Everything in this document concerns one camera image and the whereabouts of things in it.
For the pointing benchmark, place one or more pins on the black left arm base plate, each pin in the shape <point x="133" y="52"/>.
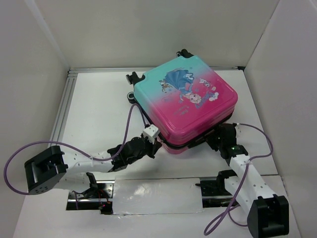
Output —
<point x="98" y="196"/>

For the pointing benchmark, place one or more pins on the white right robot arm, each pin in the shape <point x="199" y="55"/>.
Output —
<point x="267" y="213"/>

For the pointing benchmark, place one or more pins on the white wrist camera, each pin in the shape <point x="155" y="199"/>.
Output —
<point x="237" y="129"/>
<point x="151" y="132"/>

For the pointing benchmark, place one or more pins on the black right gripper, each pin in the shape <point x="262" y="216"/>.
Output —
<point x="213" y="138"/>

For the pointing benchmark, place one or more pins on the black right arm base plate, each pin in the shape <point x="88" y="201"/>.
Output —
<point x="213" y="191"/>

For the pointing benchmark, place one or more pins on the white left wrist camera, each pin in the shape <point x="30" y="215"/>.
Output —
<point x="151" y="132"/>

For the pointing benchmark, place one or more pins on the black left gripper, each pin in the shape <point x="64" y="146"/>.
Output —
<point x="153" y="148"/>

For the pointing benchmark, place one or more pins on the pink hard-shell suitcase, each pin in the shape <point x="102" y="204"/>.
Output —
<point x="184" y="98"/>

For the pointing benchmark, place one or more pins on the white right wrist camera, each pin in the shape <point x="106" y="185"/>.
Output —
<point x="237" y="129"/>

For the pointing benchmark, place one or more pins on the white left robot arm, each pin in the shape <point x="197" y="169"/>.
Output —
<point x="52" y="168"/>

